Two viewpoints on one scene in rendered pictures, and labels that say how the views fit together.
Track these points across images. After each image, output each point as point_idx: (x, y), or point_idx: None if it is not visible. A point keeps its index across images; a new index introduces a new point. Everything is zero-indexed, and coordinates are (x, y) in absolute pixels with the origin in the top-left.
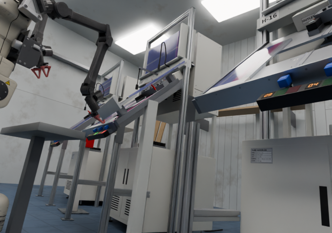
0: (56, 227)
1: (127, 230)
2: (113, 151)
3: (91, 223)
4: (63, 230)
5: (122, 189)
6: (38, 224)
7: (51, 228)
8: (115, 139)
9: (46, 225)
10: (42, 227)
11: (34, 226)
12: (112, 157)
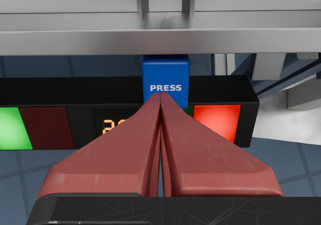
0: (34, 165)
1: (315, 102)
2: (284, 86)
3: (3, 68)
4: (65, 153)
5: (234, 58)
6: (4, 201)
7: (42, 178)
8: (312, 68)
9: (11, 183)
10: (35, 196)
11: (18, 212)
12: (266, 92)
